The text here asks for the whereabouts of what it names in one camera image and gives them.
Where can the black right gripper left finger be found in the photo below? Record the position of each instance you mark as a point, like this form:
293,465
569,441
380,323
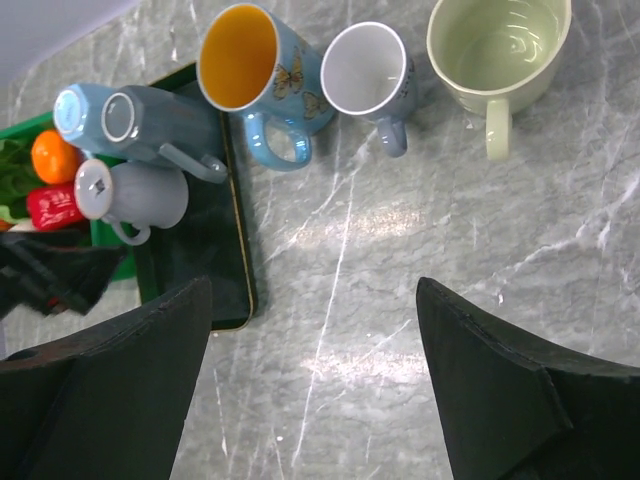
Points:
110,401

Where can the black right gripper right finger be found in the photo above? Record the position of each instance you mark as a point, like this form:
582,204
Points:
513,405

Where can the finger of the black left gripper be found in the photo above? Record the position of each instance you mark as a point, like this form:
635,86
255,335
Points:
53,272

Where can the white grey mug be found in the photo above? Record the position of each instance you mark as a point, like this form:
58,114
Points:
132,197

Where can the dark grey faceted mug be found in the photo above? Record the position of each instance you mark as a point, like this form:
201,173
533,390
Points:
156,126

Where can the blue butterfly mug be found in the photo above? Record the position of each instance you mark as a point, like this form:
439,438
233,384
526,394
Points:
252,64

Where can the light green mug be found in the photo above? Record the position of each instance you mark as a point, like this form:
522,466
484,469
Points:
497,58

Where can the lavender blue small mug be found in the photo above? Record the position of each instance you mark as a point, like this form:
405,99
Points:
367,73

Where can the light blue faceted mug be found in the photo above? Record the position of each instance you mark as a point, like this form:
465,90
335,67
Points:
77,115

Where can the green plastic bin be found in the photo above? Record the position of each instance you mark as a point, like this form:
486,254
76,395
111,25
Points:
101,233

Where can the red bell pepper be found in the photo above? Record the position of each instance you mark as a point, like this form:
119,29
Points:
53,207

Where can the lettuce head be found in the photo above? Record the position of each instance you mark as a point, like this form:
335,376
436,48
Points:
18,178

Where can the orange fruit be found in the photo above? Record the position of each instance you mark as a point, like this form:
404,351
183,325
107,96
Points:
54,160

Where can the black tray gold rim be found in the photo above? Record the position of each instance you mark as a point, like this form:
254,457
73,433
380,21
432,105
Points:
209,241

